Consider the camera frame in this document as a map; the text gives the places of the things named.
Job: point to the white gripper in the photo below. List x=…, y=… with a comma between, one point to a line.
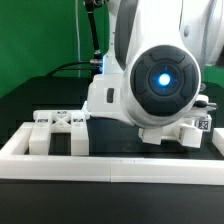
x=110, y=97

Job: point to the white chair back part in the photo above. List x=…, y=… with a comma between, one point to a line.
x=48, y=122

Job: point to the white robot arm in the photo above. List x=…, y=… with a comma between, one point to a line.
x=153, y=76

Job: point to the white tagged cube far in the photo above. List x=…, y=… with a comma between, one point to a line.
x=204, y=124

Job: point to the white U-shaped obstacle frame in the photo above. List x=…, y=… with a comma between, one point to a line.
x=16, y=164

